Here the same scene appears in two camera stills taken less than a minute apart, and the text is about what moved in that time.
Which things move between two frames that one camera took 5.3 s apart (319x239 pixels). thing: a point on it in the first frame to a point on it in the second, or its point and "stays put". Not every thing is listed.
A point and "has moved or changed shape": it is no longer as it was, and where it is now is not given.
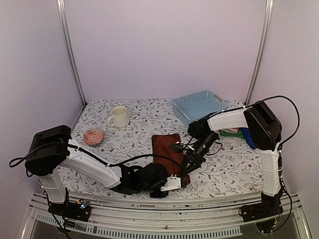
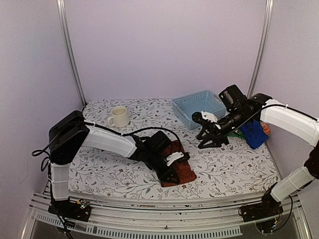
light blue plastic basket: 193,107 stays put
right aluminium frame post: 262,49 stays put
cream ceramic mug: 120,117 stays put
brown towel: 163,154 has moved or changed shape
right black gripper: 196,158 to 213,128
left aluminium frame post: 63,26 stays put
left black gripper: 161,195 to 165,176
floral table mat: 121,130 stays put
